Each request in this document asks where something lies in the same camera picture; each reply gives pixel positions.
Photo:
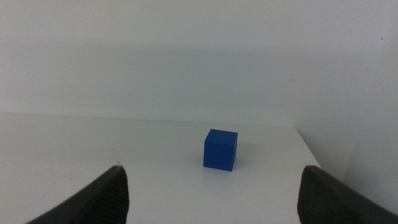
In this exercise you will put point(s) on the blue cube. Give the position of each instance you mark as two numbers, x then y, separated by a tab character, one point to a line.
219	154

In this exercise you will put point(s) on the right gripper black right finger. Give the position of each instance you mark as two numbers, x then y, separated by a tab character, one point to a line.
323	202

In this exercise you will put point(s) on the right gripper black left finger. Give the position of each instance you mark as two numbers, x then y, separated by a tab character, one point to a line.
105	199

